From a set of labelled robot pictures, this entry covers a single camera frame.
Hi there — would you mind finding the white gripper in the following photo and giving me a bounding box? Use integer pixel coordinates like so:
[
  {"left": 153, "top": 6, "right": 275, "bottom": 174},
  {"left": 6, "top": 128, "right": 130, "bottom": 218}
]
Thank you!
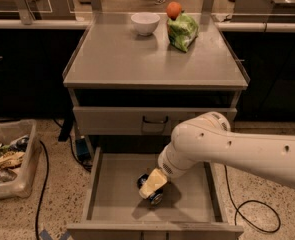
[{"left": 139, "top": 144, "right": 196, "bottom": 199}]

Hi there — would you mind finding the blue pepsi can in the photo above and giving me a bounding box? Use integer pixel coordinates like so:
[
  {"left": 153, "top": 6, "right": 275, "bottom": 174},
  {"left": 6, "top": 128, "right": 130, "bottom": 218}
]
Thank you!
[{"left": 137, "top": 174, "right": 163, "bottom": 206}]

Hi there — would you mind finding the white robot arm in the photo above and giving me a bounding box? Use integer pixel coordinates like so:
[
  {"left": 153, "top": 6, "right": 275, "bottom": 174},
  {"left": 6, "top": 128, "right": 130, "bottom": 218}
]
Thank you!
[{"left": 139, "top": 112, "right": 295, "bottom": 199}]

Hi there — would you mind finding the open grey middle drawer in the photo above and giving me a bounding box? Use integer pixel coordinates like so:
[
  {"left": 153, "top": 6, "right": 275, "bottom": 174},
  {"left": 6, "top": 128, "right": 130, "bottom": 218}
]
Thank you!
[{"left": 67, "top": 150, "right": 243, "bottom": 240}]

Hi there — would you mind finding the closed grey top drawer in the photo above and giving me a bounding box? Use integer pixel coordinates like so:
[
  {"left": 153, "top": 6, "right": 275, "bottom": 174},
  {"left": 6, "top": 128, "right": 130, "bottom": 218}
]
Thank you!
[{"left": 73, "top": 106, "right": 237, "bottom": 136}]

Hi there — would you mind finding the grey drawer cabinet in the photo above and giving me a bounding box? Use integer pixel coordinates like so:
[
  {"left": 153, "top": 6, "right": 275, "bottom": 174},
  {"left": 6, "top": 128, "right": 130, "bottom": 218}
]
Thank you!
[{"left": 64, "top": 13, "right": 248, "bottom": 153}]

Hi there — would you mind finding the blue power adapter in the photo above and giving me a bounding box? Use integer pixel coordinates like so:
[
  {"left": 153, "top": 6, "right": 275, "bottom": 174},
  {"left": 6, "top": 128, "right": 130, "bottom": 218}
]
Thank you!
[{"left": 75, "top": 138, "right": 90, "bottom": 161}]

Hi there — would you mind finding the dark chip bag in bin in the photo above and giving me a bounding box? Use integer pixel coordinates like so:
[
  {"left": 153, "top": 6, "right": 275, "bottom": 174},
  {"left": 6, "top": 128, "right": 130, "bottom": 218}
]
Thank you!
[{"left": 9, "top": 135, "right": 29, "bottom": 152}]

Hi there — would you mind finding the yellow snack bag in bin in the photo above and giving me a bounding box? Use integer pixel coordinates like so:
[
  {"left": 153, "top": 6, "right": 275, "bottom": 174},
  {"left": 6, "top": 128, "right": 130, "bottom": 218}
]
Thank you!
[{"left": 0, "top": 151, "right": 25, "bottom": 168}]

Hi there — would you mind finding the green chip bag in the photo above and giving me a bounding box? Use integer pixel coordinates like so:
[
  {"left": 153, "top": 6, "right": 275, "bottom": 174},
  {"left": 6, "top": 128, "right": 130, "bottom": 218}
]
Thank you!
[{"left": 167, "top": 13, "right": 199, "bottom": 52}]

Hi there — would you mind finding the white ceramic bowl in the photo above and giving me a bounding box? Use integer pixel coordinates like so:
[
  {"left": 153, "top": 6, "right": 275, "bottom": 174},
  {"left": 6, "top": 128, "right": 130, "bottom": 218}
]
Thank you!
[{"left": 131, "top": 12, "right": 160, "bottom": 36}]

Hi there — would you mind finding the clear plastic bin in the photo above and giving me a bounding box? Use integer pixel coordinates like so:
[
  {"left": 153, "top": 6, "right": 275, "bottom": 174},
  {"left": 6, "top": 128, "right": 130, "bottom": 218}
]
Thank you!
[{"left": 0, "top": 120, "right": 41, "bottom": 199}]

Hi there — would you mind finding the orange fruit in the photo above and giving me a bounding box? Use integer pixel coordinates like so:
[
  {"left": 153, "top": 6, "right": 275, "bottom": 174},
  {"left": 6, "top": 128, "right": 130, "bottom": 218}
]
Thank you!
[{"left": 166, "top": 2, "right": 182, "bottom": 20}]

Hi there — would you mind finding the black drawer handle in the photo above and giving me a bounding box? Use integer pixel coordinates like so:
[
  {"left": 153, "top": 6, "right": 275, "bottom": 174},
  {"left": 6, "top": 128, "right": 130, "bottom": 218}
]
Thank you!
[{"left": 142, "top": 116, "right": 169, "bottom": 124}]

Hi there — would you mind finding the black cable right floor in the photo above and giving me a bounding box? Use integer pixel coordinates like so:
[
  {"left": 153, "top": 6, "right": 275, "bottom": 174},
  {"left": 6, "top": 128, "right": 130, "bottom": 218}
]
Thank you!
[{"left": 224, "top": 165, "right": 282, "bottom": 234}]

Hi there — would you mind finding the black cable floor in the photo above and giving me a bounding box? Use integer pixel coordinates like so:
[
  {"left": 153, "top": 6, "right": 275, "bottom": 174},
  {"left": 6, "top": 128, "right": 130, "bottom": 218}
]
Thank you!
[
  {"left": 34, "top": 139, "right": 51, "bottom": 240},
  {"left": 224, "top": 165, "right": 282, "bottom": 234}
]

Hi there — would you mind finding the black cable left floor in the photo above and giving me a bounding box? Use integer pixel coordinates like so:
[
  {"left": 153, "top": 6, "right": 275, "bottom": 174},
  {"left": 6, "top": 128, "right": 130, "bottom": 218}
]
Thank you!
[{"left": 34, "top": 139, "right": 51, "bottom": 240}]

